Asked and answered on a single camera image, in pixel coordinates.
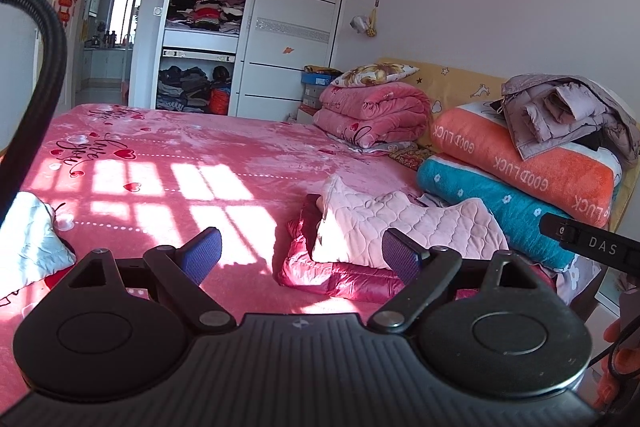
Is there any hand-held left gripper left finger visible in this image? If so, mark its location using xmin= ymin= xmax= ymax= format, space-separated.
xmin=42 ymin=227 xmax=237 ymax=334

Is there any pink heart print bed blanket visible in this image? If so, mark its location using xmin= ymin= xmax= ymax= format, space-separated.
xmin=0 ymin=103 xmax=571 ymax=408

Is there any floral pillow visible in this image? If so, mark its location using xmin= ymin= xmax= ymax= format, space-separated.
xmin=330 ymin=63 xmax=421 ymax=88

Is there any pile of colourful folded clothes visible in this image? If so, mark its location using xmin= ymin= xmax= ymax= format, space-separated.
xmin=167 ymin=0 xmax=249 ymax=32

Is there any wall lamp with yellow tassel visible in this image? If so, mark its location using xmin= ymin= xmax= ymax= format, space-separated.
xmin=350 ymin=0 xmax=382 ymax=38

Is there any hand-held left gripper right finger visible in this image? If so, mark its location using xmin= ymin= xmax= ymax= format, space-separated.
xmin=367 ymin=228 xmax=533 ymax=334

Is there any thin black cable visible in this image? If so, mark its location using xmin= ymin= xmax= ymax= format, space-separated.
xmin=590 ymin=322 xmax=640 ymax=382

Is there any light blue down jacket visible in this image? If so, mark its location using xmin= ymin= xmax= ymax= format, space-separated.
xmin=0 ymin=191 xmax=77 ymax=295

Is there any teal flower bolster pillow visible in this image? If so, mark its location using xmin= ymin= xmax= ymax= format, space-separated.
xmin=416 ymin=155 xmax=576 ymax=271

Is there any patterned bed sheet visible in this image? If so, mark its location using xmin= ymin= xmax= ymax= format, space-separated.
xmin=389 ymin=144 xmax=435 ymax=170

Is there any white room door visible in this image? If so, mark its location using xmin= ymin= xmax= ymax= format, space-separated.
xmin=42 ymin=0 xmax=93 ymax=108

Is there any yellow printed headboard cover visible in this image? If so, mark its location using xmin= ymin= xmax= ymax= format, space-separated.
xmin=375 ymin=58 xmax=640 ymax=233

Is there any pile of dark clothes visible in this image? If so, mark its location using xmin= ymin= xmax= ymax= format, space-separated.
xmin=156 ymin=65 xmax=233 ymax=114

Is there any red down jacket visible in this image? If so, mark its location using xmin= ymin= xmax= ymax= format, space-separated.
xmin=277 ymin=194 xmax=556 ymax=305

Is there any person's right hand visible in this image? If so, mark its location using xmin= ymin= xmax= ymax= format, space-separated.
xmin=597 ymin=314 xmax=640 ymax=410

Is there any orange bolster pillow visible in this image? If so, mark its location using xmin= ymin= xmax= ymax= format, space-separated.
xmin=430 ymin=102 xmax=623 ymax=228

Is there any black corrugated hose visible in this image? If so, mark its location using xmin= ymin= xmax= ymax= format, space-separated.
xmin=0 ymin=0 xmax=67 ymax=228

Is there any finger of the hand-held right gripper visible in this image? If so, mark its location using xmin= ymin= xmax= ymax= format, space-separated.
xmin=539 ymin=213 xmax=640 ymax=279

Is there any mauve padded jacket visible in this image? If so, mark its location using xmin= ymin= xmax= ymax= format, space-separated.
xmin=500 ymin=74 xmax=640 ymax=165

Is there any white kitchen cabinet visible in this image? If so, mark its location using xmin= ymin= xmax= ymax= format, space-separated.
xmin=81 ymin=47 xmax=132 ymax=82

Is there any folded pink quilt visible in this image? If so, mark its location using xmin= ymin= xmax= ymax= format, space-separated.
xmin=312 ymin=84 xmax=432 ymax=151

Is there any stack of shoe boxes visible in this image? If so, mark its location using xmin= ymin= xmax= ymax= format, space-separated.
xmin=297 ymin=64 xmax=343 ymax=124

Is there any pink quilted garment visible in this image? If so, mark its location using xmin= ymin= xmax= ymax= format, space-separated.
xmin=311 ymin=174 xmax=510 ymax=269

